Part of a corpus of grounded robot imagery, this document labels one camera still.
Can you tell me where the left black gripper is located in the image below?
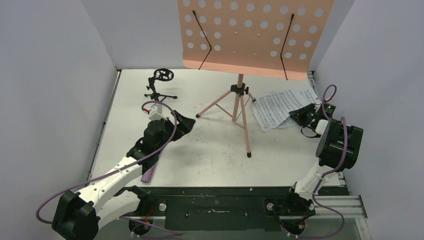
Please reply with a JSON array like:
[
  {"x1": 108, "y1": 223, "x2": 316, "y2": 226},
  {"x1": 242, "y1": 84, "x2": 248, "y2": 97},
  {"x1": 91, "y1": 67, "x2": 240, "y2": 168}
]
[{"x1": 155, "y1": 110, "x2": 195, "y2": 154}]

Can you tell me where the sheet music page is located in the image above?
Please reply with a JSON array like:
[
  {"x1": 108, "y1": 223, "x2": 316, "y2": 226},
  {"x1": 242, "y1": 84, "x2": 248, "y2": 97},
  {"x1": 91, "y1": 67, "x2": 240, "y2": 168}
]
[
  {"x1": 277, "y1": 117, "x2": 298, "y2": 129},
  {"x1": 250, "y1": 88, "x2": 321, "y2": 133}
]

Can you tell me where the pink folding music stand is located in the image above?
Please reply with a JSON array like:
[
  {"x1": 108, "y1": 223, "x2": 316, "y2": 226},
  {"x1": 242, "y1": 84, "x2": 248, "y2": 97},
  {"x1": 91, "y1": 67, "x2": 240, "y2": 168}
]
[{"x1": 176, "y1": 0, "x2": 336, "y2": 159}]

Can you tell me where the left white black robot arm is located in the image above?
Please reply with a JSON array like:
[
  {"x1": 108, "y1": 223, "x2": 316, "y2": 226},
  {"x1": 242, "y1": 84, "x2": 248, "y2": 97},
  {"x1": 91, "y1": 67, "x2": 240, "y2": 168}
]
[{"x1": 51, "y1": 111, "x2": 196, "y2": 240}]

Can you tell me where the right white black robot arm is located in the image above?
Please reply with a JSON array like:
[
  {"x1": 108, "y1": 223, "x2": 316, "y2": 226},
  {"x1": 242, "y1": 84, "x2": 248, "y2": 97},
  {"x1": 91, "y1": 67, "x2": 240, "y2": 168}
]
[{"x1": 282, "y1": 103, "x2": 364, "y2": 215}]

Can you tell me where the purple glitter microphone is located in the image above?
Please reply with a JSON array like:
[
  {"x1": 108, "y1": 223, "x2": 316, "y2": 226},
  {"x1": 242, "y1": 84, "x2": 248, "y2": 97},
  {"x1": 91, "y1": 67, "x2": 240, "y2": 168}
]
[{"x1": 140, "y1": 164, "x2": 157, "y2": 184}]

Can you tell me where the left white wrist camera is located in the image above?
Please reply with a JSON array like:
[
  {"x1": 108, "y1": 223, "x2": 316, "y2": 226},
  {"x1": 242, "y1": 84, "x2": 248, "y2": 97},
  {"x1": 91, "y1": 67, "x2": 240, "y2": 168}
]
[{"x1": 148, "y1": 103, "x2": 167, "y2": 121}]

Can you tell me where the black microphone shock-mount stand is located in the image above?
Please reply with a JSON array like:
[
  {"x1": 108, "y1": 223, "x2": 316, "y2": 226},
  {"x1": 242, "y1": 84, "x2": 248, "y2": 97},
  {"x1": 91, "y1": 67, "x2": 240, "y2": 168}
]
[{"x1": 143, "y1": 68, "x2": 178, "y2": 102}]

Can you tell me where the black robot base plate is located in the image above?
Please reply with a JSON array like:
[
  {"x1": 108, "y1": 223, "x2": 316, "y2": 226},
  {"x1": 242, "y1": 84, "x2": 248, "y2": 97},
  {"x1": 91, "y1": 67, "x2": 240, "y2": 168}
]
[{"x1": 116, "y1": 186, "x2": 350, "y2": 232}]

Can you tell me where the aluminium frame rail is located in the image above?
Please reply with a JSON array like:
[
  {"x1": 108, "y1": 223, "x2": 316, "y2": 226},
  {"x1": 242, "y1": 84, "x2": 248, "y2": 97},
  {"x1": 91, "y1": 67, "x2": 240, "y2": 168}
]
[{"x1": 68, "y1": 195, "x2": 368, "y2": 220}]

